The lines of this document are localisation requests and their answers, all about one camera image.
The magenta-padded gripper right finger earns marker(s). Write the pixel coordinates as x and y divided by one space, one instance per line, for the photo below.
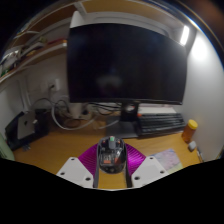
148 170

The black keyboard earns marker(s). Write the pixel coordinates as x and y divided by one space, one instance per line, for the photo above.
161 123

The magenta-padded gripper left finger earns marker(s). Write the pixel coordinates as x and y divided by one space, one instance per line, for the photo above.
75 170

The black box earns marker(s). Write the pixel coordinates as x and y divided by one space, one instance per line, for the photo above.
41 125

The wooden wall shelf unit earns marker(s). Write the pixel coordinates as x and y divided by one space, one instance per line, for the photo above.
43 50

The white power strip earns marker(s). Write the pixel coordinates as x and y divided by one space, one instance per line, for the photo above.
78 110

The white light bar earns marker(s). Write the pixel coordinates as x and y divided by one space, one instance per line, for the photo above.
184 35

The black computer monitor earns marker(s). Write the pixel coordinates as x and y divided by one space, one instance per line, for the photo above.
126 63

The transparent computer mouse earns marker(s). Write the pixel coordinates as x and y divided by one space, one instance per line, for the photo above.
111 156

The dark pen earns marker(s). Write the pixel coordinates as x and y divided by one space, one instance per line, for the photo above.
200 155

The floral landscape print mouse pad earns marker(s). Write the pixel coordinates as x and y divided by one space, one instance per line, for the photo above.
168 159

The small white case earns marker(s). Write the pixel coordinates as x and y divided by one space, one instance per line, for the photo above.
192 146

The orange bottle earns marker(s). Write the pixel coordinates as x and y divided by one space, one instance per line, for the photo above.
189 131

